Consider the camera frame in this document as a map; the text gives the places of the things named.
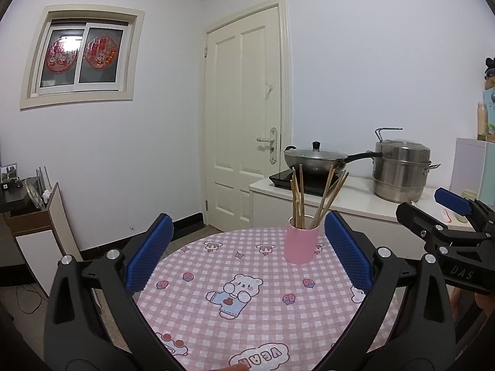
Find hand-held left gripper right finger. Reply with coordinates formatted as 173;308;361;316
313;211;457;371

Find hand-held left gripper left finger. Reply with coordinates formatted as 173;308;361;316
43;212;182;371

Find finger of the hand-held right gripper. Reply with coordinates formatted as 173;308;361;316
395;201;495;258
434;187;495;232

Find pink cup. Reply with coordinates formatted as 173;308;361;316
285;216;321;264

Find set of wooden chopsticks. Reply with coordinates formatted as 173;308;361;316
290;164;350;230

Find person's right hand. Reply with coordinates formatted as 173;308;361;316
450;288;495;323

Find cream cup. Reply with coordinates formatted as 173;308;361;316
456;189;478;223

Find white small fridge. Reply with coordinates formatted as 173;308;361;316
450;138;495;202

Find steel steamer pot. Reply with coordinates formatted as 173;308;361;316
372;127;441;204

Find tan bottle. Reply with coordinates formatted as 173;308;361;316
476;102;488;140

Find light blue box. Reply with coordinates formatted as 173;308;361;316
481;89;495;142

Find white counter cabinet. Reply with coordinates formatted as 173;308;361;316
249;174;480;263

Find pink checked tablecloth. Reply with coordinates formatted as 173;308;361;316
133;227;401;371

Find black induction cooker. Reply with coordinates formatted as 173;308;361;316
269;169;345;197

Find glass wok lid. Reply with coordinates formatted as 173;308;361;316
284;141;347;162

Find wooden side stand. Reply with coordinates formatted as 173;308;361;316
6;182;84;298

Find upright glass lids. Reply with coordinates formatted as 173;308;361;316
23;166;53;209

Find dark desk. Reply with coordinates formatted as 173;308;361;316
0;185;51;267

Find cream panel door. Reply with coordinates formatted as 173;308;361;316
203;0;292;229

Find cream framed window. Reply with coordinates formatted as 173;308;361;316
20;5;145;109

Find red round window decal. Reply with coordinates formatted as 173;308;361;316
45;39;78;73
85;36;118;69

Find steel wok with black handle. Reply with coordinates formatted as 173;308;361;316
283;151;383;178

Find metal door handle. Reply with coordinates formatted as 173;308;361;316
256;126;279;164

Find black floor cable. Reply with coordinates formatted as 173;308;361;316
15;284;45;313

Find small photo frame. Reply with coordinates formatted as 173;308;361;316
0;163;19;183

